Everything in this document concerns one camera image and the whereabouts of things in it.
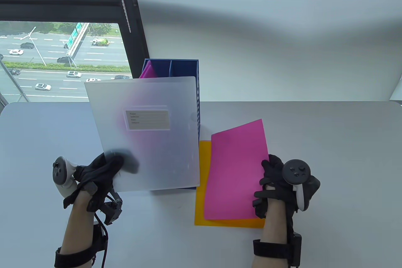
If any person's right hand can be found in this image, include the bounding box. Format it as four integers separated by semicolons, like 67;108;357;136
252;154;299;219

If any grey white hand controller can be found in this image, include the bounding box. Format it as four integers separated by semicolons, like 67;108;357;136
52;156;79;199
281;159;321;212

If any black forearm battery box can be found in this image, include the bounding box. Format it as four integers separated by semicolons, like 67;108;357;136
291;232;303;267

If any black forearm strap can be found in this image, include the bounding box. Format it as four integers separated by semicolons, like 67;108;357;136
54;246;96;268
253;239;296;259

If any pink cardstock sheet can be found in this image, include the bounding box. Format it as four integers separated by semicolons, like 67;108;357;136
204;119;270;221

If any person's right forearm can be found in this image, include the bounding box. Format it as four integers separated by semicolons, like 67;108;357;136
251;200;288;268

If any yellow cardstock sheet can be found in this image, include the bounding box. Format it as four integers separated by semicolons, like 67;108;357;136
194;140;266;229

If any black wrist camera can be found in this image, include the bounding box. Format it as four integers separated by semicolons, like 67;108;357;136
94;193;123;226

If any black cable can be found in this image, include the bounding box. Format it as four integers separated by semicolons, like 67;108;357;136
94;211;109;268

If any person's left forearm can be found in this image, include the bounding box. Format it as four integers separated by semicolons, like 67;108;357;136
60;190;96;255

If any frosted clear L-shaped folder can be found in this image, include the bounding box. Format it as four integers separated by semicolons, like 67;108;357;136
84;76;201;193

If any grey diagonal window bar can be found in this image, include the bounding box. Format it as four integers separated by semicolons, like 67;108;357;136
0;59;30;105

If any small black forearm box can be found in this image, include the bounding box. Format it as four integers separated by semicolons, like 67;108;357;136
92;222;108;253

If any blue plastic file holder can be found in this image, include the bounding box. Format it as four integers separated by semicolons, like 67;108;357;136
141;58;201;190

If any person's left hand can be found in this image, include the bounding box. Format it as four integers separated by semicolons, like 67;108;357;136
63;152;124;212

